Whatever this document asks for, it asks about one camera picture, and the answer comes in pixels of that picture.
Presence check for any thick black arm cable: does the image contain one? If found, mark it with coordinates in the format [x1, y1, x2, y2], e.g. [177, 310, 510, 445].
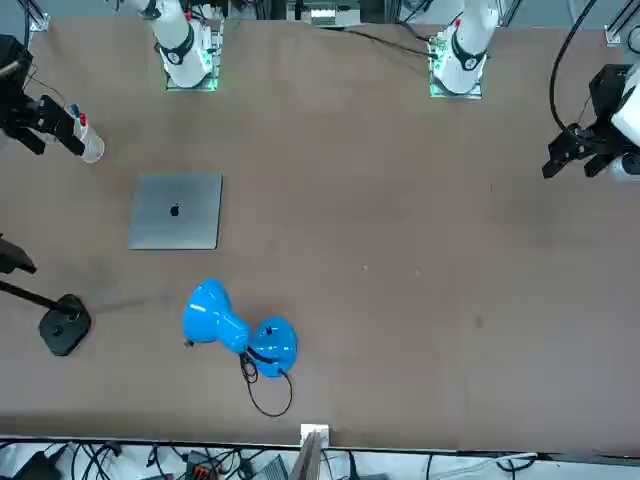
[548, 0, 600, 132]

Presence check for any blue desk lamp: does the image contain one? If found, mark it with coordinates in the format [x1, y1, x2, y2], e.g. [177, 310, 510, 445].
[181, 277, 300, 380]

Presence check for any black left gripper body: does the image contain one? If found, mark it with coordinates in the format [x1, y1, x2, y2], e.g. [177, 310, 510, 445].
[574, 63, 632, 151]

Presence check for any black lamp power cable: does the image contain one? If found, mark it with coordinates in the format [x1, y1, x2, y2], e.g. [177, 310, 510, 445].
[183, 338, 296, 419]

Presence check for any grey closed laptop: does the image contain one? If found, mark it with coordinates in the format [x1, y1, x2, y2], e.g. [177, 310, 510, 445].
[127, 172, 225, 251]

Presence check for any dark ribbed power adapter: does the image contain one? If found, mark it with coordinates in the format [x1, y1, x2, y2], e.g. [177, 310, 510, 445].
[252, 454, 289, 480]

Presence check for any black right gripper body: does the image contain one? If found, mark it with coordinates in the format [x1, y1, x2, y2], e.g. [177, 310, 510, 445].
[0, 34, 42, 132]

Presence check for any large black power brick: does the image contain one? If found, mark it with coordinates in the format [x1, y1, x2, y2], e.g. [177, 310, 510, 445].
[12, 451, 62, 480]

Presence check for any clear pink pen cup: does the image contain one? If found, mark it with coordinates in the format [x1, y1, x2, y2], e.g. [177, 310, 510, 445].
[74, 124, 106, 165]

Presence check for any aluminium frame post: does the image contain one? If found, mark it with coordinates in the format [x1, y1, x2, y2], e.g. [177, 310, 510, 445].
[289, 423, 331, 480]

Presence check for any thin black table cable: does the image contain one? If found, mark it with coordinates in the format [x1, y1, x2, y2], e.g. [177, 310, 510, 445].
[319, 24, 441, 57]

